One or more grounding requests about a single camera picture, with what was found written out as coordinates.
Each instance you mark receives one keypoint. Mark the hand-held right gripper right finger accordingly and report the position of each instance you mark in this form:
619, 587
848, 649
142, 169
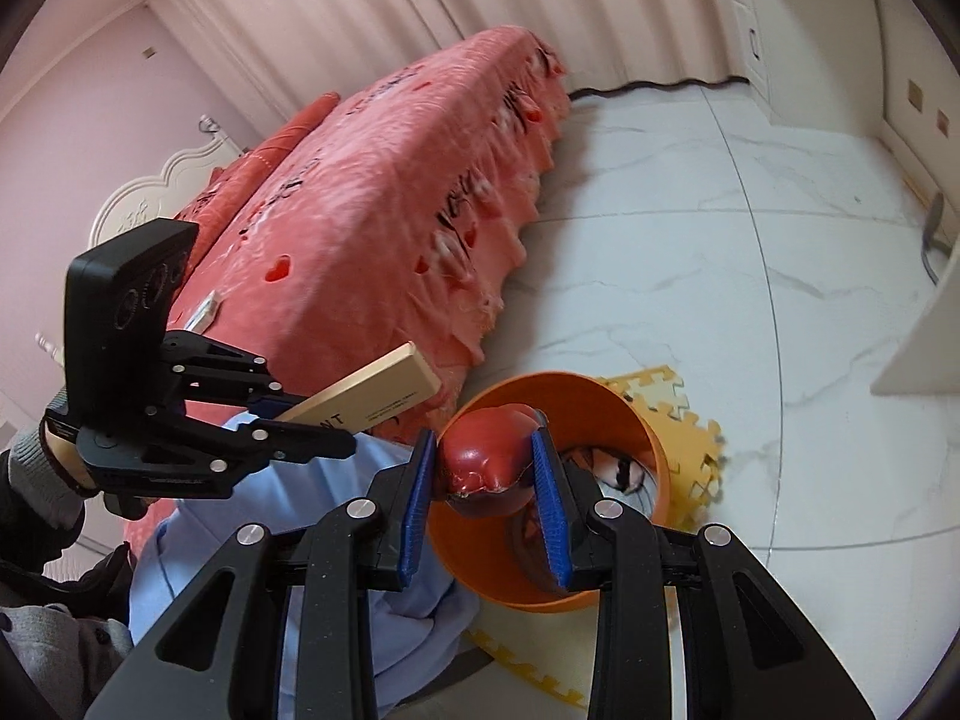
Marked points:
551, 517

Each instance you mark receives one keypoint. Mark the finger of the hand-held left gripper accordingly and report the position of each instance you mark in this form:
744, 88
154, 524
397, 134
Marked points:
300, 441
225, 375

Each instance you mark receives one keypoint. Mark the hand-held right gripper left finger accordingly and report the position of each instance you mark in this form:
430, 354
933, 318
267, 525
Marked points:
416, 510

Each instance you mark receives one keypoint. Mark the dark red squishy ball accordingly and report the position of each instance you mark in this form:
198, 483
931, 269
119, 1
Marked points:
480, 457

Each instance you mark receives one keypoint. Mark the beige long box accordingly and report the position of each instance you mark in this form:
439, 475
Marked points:
375, 386

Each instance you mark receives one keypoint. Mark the orange round bin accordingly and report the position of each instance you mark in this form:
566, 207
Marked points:
570, 397

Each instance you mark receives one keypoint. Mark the person's left forearm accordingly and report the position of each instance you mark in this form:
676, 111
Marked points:
30, 495

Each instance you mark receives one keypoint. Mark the person's left hand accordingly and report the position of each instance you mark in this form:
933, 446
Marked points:
67, 465

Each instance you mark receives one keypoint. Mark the white medicine box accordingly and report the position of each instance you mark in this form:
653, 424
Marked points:
202, 313

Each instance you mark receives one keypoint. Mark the light blue cloth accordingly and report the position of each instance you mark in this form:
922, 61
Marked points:
315, 510

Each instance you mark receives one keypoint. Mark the white carved headboard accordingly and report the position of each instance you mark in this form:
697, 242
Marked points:
150, 187

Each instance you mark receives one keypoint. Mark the yellow foam puzzle mat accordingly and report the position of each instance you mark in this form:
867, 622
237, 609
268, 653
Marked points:
675, 397

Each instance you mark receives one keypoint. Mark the bed with red blanket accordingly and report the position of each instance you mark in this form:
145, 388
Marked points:
360, 187

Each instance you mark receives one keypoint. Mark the red folded duvet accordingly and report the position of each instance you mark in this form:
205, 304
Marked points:
300, 124

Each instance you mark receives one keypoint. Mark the person's grey clothing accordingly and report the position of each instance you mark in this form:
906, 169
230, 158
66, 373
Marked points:
60, 660

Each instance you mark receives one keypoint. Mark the white furniture panel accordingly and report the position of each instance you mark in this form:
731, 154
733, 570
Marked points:
926, 330

